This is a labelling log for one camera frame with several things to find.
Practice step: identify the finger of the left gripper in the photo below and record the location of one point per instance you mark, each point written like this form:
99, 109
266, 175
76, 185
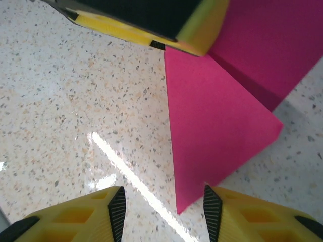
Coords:
156, 15
113, 29

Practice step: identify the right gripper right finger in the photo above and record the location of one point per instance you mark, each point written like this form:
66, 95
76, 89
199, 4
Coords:
252, 221

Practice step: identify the pink paper sheet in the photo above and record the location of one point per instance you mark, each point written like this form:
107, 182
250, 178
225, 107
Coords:
214, 113

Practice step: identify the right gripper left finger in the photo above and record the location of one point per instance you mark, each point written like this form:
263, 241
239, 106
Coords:
70, 221

